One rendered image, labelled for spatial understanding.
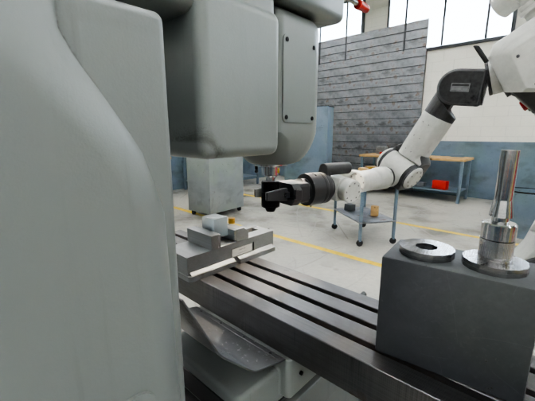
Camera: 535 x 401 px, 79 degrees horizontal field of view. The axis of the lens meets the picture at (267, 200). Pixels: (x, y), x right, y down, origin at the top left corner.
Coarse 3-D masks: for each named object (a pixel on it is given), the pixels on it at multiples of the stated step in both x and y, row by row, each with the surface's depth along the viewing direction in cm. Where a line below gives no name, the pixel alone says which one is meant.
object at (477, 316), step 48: (432, 240) 61; (384, 288) 58; (432, 288) 53; (480, 288) 49; (528, 288) 45; (384, 336) 59; (432, 336) 54; (480, 336) 50; (528, 336) 46; (480, 384) 51
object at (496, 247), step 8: (480, 232) 52; (488, 232) 50; (496, 232) 49; (504, 232) 49; (480, 240) 52; (488, 240) 50; (496, 240) 50; (504, 240) 49; (512, 240) 49; (480, 248) 52; (488, 248) 51; (496, 248) 50; (504, 248) 49; (512, 248) 50; (480, 256) 52; (488, 256) 51; (496, 256) 50; (504, 256) 50; (512, 256) 50; (504, 264) 50
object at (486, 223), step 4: (484, 220) 52; (488, 220) 52; (484, 224) 51; (488, 224) 50; (492, 224) 50; (496, 224) 50; (500, 224) 50; (504, 224) 50; (508, 224) 50; (512, 224) 50; (516, 224) 50; (488, 228) 50; (492, 228) 50; (496, 228) 49; (500, 228) 49; (504, 228) 49; (508, 228) 49; (512, 228) 49; (516, 228) 49; (508, 232) 49; (512, 232) 49
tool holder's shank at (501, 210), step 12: (504, 156) 48; (516, 156) 48; (504, 168) 49; (516, 168) 48; (504, 180) 49; (504, 192) 49; (492, 204) 51; (504, 204) 49; (492, 216) 51; (504, 216) 49
